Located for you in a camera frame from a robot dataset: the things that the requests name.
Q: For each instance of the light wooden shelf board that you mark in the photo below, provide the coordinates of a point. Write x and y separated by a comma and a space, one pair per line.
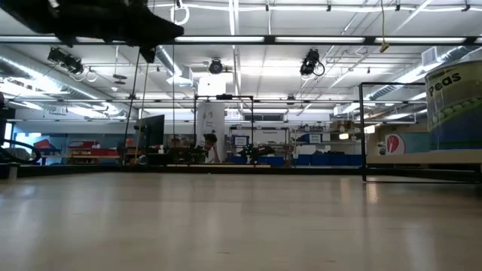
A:
433, 156

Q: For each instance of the silver ventilation duct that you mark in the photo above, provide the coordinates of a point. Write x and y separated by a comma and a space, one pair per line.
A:
165, 60

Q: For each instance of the small grey post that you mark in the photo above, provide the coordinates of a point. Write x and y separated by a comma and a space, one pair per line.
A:
13, 172

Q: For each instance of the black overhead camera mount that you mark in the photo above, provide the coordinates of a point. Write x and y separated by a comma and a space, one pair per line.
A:
66, 60
310, 62

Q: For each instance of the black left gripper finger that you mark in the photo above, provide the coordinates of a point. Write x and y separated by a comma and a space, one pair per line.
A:
154, 30
148, 54

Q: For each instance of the black background rig frame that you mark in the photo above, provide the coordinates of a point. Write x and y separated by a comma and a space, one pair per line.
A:
224, 96

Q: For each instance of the peas label can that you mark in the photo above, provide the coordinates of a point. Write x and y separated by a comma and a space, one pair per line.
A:
453, 113

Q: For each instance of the person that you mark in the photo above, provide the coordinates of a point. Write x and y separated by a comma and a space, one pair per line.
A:
211, 145

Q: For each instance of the black metal shelf frame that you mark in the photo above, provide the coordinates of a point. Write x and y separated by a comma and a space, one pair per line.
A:
362, 131

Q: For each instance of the black monitor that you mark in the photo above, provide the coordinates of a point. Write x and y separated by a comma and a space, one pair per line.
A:
152, 131

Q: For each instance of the white pillar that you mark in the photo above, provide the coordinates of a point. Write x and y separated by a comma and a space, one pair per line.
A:
211, 116

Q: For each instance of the black background robot arm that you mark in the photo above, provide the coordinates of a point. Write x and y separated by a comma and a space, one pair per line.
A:
260, 151

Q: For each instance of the blue storage bin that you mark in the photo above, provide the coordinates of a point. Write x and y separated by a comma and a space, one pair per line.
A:
348, 160
303, 160
274, 161
323, 160

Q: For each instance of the red tool cart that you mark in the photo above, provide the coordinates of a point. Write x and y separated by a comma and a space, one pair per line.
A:
90, 151

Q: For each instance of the round black overhead camera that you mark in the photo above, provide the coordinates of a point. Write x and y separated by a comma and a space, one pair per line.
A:
215, 66

